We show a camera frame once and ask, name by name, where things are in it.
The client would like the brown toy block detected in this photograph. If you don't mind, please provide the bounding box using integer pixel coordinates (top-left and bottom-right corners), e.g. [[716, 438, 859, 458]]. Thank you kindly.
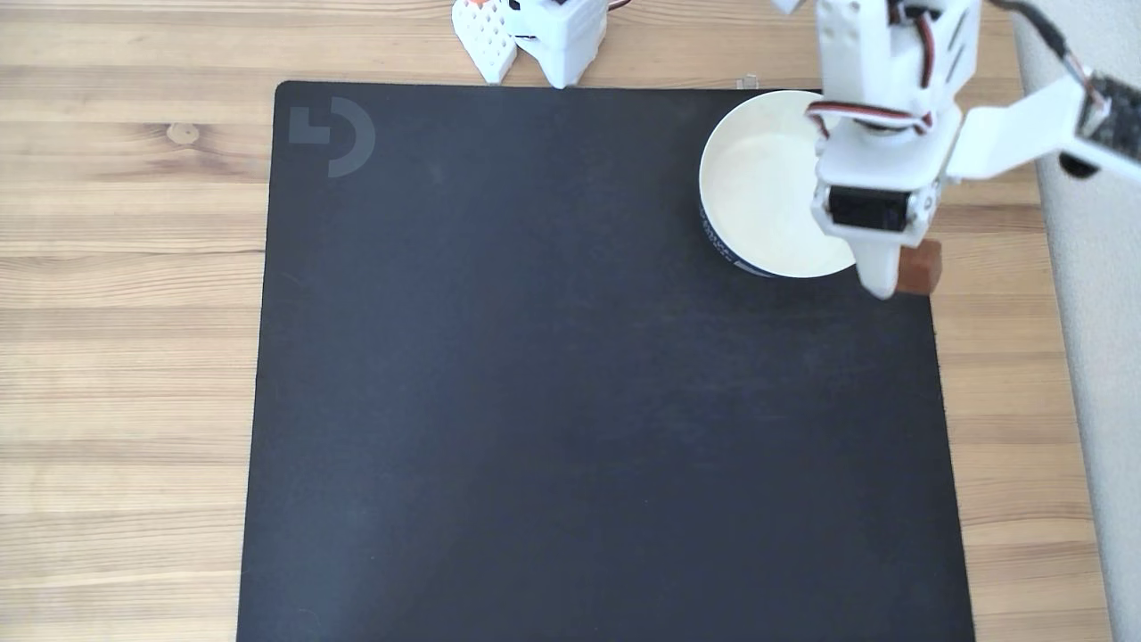
[[896, 237, 945, 298]]

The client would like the black mouse mat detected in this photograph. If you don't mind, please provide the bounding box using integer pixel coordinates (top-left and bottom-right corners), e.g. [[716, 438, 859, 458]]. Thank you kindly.
[[236, 80, 977, 642]]

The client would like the red black servo wire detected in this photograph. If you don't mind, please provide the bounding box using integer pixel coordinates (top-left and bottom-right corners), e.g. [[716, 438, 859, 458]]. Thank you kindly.
[[907, 0, 939, 92], [805, 100, 934, 136]]

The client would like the white camera mount with board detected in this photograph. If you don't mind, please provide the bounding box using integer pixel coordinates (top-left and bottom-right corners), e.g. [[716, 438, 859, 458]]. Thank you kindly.
[[945, 70, 1141, 185]]

